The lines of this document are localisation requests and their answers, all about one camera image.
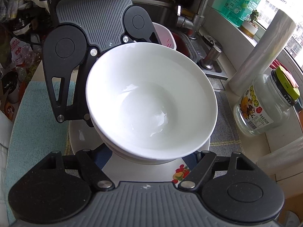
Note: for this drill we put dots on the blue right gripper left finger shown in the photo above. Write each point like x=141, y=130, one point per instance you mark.
x=102, y=154

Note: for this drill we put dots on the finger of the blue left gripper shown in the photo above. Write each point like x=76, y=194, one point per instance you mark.
x=88, y=120

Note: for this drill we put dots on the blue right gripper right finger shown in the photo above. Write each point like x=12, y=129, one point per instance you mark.
x=192, y=160

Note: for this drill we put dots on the large white ceramic bowl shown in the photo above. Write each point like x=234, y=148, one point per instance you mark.
x=150, y=104

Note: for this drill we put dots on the steel kitchen faucet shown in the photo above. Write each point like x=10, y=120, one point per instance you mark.
x=194, y=24

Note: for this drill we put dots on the white plate fruit pattern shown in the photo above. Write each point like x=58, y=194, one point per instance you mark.
x=81, y=136

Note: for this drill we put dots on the grey checked dish mat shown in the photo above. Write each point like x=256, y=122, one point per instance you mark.
x=225, y=138

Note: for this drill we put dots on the pink colander basket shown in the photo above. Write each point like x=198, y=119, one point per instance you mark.
x=165, y=36

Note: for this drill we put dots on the clear glass honey jar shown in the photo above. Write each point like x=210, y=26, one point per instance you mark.
x=267, y=101

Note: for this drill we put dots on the steel soap dispenser pump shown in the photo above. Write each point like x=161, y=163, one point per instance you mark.
x=210, y=58

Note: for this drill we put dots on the plastic wrap roll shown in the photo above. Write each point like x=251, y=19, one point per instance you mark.
x=264, y=53

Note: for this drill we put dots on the small potted plant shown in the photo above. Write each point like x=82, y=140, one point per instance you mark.
x=249, y=26

